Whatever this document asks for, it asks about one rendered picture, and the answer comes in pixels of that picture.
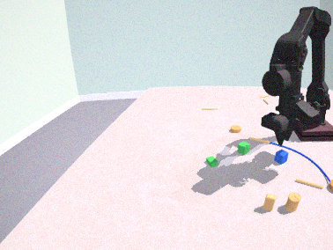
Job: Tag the wooden cylinder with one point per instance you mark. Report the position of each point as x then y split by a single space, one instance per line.
292 202

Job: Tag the small tan wooden block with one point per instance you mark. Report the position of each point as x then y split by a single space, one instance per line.
269 202

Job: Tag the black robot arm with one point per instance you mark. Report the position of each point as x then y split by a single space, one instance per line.
286 65

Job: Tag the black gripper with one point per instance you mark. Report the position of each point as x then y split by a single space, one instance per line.
283 124

